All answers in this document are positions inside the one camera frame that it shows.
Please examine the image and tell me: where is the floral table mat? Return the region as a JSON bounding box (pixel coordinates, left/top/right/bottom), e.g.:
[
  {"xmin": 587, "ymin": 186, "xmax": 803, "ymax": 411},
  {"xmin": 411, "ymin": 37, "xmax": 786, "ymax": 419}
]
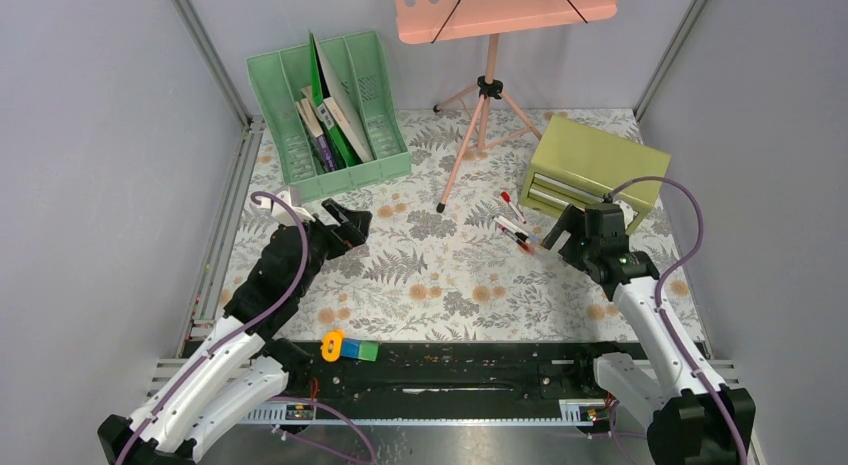
[{"xmin": 218, "ymin": 108, "xmax": 709, "ymax": 345}]

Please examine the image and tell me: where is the blue capped marker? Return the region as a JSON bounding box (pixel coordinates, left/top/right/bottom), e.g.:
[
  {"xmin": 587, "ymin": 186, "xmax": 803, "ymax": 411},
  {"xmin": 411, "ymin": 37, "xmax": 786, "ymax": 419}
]
[{"xmin": 493, "ymin": 215, "xmax": 540, "ymax": 243}]

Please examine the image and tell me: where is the orange blue green block stack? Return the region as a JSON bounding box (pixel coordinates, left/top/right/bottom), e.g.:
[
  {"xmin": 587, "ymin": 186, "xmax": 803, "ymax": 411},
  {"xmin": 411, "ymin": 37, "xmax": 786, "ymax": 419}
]
[{"xmin": 320, "ymin": 330, "xmax": 380, "ymax": 362}]

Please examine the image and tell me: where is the white binder folder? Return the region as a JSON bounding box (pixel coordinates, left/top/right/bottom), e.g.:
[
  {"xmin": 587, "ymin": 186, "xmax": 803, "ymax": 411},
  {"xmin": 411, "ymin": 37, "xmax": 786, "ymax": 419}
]
[{"xmin": 312, "ymin": 32, "xmax": 376, "ymax": 164}]

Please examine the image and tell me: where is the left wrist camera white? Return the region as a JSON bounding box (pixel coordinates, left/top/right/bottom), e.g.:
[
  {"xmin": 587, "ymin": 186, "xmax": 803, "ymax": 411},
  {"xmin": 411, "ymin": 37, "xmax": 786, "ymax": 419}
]
[{"xmin": 270, "ymin": 186, "xmax": 315, "ymax": 226}]

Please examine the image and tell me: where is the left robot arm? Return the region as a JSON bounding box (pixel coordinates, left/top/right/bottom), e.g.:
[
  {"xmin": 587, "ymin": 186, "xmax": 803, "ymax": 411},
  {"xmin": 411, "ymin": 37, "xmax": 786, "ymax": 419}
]
[{"xmin": 97, "ymin": 191, "xmax": 373, "ymax": 464}]

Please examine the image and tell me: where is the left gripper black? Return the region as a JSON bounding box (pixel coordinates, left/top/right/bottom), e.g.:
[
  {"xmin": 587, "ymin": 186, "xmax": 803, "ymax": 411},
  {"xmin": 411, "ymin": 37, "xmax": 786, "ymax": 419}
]
[{"xmin": 286, "ymin": 199, "xmax": 371, "ymax": 298}]

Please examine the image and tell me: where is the yellow-green drawer cabinet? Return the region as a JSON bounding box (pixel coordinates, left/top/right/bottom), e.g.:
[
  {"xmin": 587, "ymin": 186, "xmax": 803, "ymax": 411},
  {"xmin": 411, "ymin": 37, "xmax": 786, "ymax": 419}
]
[{"xmin": 519, "ymin": 114, "xmax": 671, "ymax": 218}]

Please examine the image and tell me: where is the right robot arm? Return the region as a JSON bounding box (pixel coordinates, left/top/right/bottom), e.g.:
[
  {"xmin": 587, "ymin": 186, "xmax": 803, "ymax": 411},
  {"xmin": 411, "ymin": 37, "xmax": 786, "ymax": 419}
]
[{"xmin": 543, "ymin": 202, "xmax": 756, "ymax": 464}]

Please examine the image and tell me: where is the green plastic folder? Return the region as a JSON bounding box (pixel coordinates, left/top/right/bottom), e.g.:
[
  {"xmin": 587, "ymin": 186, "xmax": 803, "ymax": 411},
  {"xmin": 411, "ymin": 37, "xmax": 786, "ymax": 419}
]
[{"xmin": 307, "ymin": 29, "xmax": 364, "ymax": 168}]

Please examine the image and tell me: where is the green desktop file organizer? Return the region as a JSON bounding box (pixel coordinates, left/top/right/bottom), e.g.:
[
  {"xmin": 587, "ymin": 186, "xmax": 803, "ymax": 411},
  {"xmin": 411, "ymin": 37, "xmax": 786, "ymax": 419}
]
[{"xmin": 246, "ymin": 30, "xmax": 411, "ymax": 201}]

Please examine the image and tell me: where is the black capped marker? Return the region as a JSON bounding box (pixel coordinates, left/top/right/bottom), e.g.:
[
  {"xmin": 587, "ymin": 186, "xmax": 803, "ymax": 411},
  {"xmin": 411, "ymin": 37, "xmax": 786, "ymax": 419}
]
[{"xmin": 495, "ymin": 222, "xmax": 527, "ymax": 244}]

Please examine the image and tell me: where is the purple Treehouse book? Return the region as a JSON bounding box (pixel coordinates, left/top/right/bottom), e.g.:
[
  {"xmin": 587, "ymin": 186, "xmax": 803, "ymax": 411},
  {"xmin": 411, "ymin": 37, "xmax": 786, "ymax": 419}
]
[{"xmin": 295, "ymin": 99, "xmax": 339, "ymax": 173}]

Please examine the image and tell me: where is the pink music stand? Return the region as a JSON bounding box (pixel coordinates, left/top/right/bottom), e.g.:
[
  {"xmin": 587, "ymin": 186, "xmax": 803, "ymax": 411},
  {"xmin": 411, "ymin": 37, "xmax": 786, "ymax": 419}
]
[{"xmin": 394, "ymin": 0, "xmax": 619, "ymax": 213}]

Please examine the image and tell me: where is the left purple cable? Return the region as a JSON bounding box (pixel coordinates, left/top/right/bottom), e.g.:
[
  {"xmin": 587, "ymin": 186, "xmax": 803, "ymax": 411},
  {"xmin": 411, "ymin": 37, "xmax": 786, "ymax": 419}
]
[{"xmin": 109, "ymin": 191, "xmax": 379, "ymax": 465}]

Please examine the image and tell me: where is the red transparent pen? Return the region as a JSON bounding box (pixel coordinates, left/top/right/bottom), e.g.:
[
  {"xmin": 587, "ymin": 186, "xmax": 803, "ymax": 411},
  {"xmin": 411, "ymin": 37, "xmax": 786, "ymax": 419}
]
[{"xmin": 505, "ymin": 234, "xmax": 535, "ymax": 255}]

